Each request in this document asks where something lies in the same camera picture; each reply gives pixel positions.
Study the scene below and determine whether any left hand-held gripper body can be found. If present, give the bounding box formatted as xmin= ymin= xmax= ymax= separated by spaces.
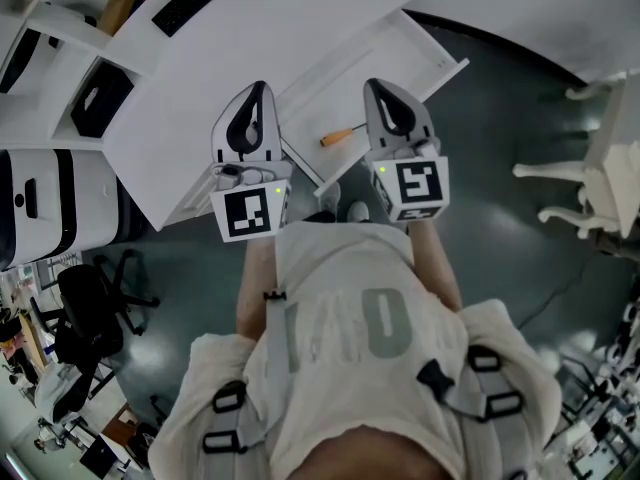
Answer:
xmin=207 ymin=159 xmax=295 ymax=244

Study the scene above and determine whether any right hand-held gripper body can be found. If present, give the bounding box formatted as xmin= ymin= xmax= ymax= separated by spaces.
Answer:
xmin=363 ymin=138 xmax=451 ymax=224

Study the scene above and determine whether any orange handled screwdriver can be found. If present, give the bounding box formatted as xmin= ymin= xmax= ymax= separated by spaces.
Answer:
xmin=319 ymin=122 xmax=369 ymax=149

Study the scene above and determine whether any white drawer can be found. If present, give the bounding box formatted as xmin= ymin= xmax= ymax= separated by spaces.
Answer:
xmin=272 ymin=7 xmax=471 ymax=198

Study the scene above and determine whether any person's left forearm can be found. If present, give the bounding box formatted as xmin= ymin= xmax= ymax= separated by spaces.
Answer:
xmin=234 ymin=237 xmax=279 ymax=342

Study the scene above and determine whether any person's right forearm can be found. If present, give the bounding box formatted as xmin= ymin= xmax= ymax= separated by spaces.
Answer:
xmin=409 ymin=220 xmax=464 ymax=312

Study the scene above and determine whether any person's right grey shoe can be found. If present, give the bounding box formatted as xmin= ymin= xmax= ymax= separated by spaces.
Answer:
xmin=346 ymin=199 xmax=372 ymax=224

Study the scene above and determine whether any person's grey shoe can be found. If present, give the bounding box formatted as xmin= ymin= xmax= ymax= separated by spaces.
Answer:
xmin=346 ymin=199 xmax=372 ymax=224
xmin=319 ymin=182 xmax=342 ymax=215

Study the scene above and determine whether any white desk with shelves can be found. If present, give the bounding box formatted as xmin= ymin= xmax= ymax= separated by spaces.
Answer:
xmin=0 ymin=0 xmax=411 ymax=232

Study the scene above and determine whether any person's left grey shoe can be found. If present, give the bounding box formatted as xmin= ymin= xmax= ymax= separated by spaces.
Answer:
xmin=319 ymin=182 xmax=342 ymax=215

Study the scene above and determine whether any person in white shirt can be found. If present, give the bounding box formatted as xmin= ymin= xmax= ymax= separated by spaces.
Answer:
xmin=148 ymin=219 xmax=565 ymax=480

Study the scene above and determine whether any black tissue box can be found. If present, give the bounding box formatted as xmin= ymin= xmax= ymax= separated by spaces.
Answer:
xmin=69 ymin=59 xmax=136 ymax=140

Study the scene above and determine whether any brown cardboard box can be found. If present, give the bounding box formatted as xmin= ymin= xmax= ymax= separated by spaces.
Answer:
xmin=96 ymin=0 xmax=158 ymax=37

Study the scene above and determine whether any white ornate side table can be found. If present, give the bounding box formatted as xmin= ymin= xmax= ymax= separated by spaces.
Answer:
xmin=511 ymin=67 xmax=640 ymax=242

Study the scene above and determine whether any black office chair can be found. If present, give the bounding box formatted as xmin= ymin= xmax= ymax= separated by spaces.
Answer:
xmin=29 ymin=248 xmax=162 ymax=425

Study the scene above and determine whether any grey strap harness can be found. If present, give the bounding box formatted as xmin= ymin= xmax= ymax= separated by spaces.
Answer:
xmin=201 ymin=289 xmax=527 ymax=480

